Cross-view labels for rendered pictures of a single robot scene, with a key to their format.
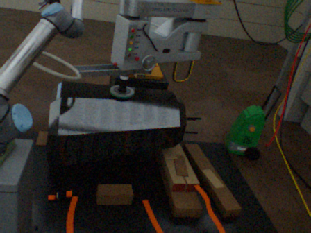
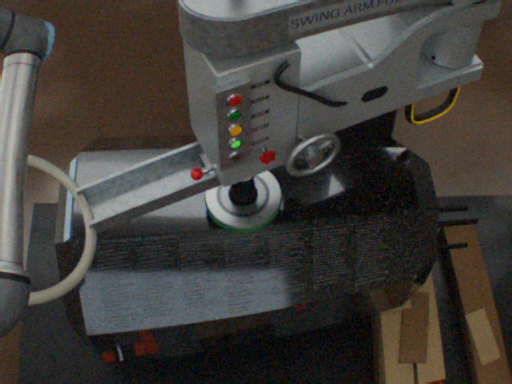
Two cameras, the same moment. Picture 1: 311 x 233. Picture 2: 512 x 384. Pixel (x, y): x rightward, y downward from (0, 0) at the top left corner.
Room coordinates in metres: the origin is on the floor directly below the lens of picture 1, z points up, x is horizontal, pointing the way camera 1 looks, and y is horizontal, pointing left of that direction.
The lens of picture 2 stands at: (1.43, -0.14, 2.58)
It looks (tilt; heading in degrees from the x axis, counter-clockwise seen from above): 58 degrees down; 9
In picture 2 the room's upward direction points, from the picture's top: straight up
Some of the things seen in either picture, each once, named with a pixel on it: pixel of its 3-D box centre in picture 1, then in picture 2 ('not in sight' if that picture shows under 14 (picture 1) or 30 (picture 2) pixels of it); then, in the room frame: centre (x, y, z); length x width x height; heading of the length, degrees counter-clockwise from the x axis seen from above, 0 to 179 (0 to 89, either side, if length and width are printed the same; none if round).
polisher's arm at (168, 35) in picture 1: (166, 44); (379, 58); (2.71, -0.28, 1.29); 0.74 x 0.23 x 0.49; 124
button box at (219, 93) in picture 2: (130, 42); (232, 125); (2.37, 0.05, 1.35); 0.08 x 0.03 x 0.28; 124
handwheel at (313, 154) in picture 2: (146, 62); (306, 144); (2.47, -0.11, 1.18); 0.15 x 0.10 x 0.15; 124
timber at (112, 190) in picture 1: (114, 194); not in sight; (2.05, -0.03, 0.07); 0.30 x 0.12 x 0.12; 103
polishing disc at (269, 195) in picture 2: (121, 91); (243, 195); (2.50, 0.06, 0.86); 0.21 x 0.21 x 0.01
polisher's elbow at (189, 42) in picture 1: (189, 39); (449, 26); (2.87, -0.49, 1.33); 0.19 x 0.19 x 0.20
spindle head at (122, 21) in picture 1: (137, 43); (271, 84); (2.54, -0.01, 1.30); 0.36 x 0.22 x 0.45; 124
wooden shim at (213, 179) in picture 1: (212, 178); (482, 337); (2.42, -0.95, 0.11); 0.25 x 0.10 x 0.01; 24
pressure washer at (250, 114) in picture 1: (250, 119); not in sight; (3.17, -1.44, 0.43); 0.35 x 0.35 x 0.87; 85
